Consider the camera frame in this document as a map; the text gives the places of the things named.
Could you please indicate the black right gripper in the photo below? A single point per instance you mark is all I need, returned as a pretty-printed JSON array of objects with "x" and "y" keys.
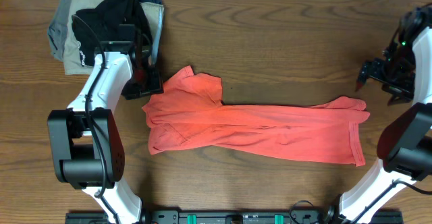
[{"x": 374, "y": 71}]

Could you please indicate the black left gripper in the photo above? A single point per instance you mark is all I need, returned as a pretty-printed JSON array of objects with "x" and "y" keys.
[{"x": 156, "y": 86}]

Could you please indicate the red orange t-shirt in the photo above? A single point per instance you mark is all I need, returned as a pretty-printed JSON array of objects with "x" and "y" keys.
[{"x": 190, "y": 114}]

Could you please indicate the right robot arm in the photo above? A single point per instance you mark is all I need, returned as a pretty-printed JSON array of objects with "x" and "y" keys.
[{"x": 404, "y": 147}]

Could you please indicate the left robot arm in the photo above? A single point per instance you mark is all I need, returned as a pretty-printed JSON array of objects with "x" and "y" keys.
[{"x": 86, "y": 148}]

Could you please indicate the black folded garment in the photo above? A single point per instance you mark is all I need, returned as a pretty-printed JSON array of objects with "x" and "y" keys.
[{"x": 92, "y": 26}]

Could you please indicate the khaki folded garment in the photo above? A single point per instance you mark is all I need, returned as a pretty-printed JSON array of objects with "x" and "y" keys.
[{"x": 72, "y": 64}]

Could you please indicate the grey folded garment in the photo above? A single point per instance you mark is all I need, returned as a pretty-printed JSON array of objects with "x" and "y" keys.
[{"x": 57, "y": 31}]

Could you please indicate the black mounting rail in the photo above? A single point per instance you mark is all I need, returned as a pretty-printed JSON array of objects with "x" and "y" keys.
[{"x": 175, "y": 217}]

